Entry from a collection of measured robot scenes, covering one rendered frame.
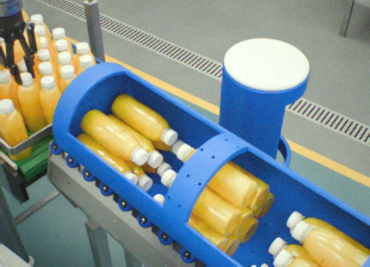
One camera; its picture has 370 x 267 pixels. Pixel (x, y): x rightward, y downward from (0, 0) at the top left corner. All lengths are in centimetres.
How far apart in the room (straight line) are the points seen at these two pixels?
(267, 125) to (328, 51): 203
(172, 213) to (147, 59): 241
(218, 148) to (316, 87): 226
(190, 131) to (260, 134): 40
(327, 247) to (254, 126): 74
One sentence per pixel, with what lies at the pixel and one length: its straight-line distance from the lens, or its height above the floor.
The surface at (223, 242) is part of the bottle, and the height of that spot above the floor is 107.
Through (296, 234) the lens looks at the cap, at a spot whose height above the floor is 116.
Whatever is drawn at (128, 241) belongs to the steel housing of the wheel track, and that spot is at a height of 86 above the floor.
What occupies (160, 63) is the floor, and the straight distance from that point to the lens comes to 340.
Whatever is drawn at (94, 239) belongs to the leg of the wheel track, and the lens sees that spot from 178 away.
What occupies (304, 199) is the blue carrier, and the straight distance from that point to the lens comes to 123.
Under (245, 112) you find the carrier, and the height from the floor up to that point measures 92.
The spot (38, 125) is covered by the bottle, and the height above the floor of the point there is 93.
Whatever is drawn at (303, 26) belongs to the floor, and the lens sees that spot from 388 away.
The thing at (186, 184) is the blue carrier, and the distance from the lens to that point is 107.
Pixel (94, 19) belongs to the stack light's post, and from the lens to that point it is 191.
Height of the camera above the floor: 202
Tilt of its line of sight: 44 degrees down
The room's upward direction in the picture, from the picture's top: straight up
